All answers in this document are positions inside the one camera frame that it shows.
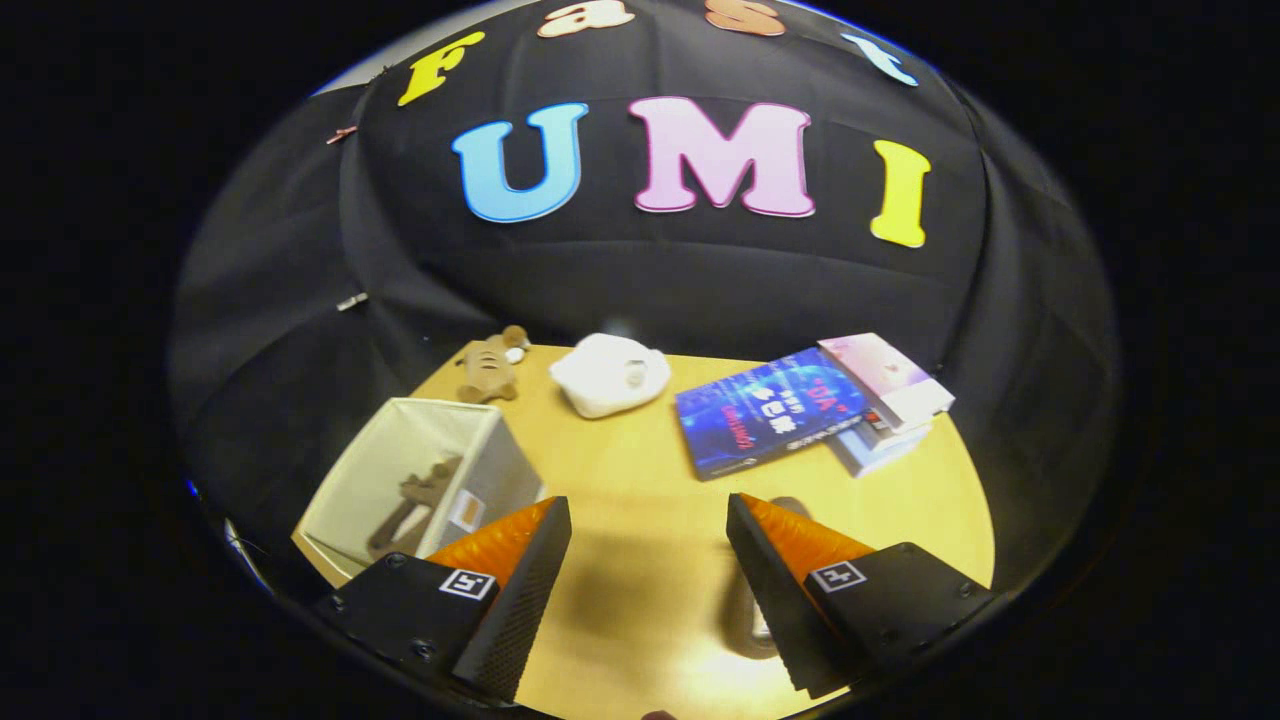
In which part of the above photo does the grey fabric storage box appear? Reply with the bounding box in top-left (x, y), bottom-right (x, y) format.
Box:
top-left (293, 397), bottom-right (547, 591)

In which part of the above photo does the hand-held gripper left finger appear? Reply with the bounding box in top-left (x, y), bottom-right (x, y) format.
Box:
top-left (313, 496), bottom-right (573, 704)

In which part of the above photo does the brown striped plush toy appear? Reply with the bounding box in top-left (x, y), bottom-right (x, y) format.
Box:
top-left (455, 325), bottom-right (532, 405)

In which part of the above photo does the brown shoe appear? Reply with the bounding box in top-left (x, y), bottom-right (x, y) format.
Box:
top-left (728, 495), bottom-right (813, 657)
top-left (365, 455), bottom-right (466, 561)

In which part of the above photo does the black backdrop cloth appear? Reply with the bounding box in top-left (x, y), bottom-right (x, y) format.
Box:
top-left (168, 0), bottom-right (1119, 601)

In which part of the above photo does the white plush toy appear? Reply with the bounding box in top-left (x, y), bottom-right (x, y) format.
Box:
top-left (549, 333), bottom-right (673, 420)

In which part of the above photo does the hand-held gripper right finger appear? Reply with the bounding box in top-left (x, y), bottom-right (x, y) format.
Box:
top-left (725, 492), bottom-right (998, 700)

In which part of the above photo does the pink book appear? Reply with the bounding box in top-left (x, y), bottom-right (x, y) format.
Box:
top-left (818, 332), bottom-right (956, 433)

